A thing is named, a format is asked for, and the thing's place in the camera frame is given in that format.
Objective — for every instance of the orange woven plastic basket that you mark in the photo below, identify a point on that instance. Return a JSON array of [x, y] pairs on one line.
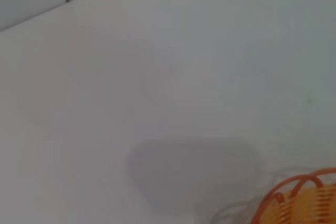
[[309, 203]]

